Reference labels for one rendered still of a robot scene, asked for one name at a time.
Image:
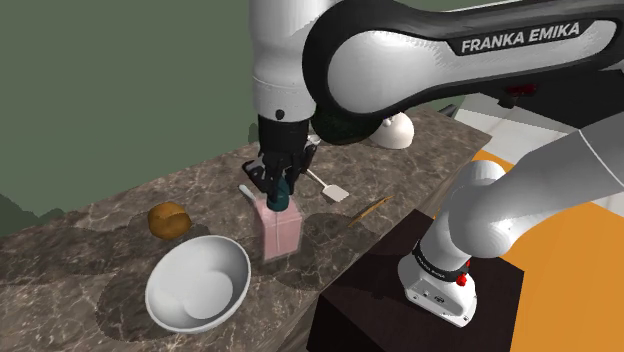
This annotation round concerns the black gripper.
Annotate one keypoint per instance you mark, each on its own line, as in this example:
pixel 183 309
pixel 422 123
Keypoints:
pixel 282 136

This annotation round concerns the pink bottle with teal cap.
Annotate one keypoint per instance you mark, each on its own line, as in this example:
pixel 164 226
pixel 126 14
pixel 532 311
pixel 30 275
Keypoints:
pixel 282 231

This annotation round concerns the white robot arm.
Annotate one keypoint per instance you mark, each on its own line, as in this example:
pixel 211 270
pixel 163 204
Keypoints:
pixel 380 63

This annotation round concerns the white spatula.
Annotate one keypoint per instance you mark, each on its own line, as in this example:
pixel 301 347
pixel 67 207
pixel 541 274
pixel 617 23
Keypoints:
pixel 335 193

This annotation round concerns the dark green round object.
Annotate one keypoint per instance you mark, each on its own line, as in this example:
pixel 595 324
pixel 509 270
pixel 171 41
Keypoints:
pixel 341 129

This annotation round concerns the brown wooden stick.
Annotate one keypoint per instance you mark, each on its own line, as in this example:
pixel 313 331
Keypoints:
pixel 369 210

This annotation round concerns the white rounded figure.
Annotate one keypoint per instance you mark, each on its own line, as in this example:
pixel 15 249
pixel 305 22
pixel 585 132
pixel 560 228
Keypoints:
pixel 395 132

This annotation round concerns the brown bread roll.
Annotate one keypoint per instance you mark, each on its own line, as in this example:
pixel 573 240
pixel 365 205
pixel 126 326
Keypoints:
pixel 168 222

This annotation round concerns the white bowl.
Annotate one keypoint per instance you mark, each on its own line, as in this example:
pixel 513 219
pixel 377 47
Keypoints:
pixel 195 287

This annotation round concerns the dark robot stand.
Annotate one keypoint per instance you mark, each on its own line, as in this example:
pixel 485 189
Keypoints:
pixel 370 312

